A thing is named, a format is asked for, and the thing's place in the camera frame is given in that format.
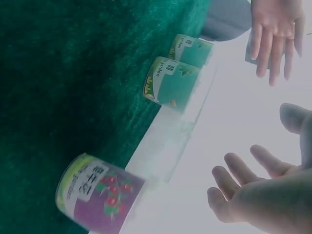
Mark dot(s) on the purple tin can red fruit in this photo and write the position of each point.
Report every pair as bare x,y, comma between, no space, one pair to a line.
102,192

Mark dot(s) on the person's right thumb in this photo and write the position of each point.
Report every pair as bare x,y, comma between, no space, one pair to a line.
296,126

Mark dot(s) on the clear plastic box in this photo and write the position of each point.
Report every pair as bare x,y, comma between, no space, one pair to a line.
185,126

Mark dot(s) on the person's left hand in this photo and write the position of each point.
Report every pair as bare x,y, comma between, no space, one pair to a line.
278,24

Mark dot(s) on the person's left thumb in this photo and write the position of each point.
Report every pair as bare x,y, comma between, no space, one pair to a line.
301,41

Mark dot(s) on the green label tin can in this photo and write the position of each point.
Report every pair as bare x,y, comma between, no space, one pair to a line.
190,50
170,85

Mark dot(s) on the person's right hand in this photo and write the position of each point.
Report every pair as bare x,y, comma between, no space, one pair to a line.
273,204

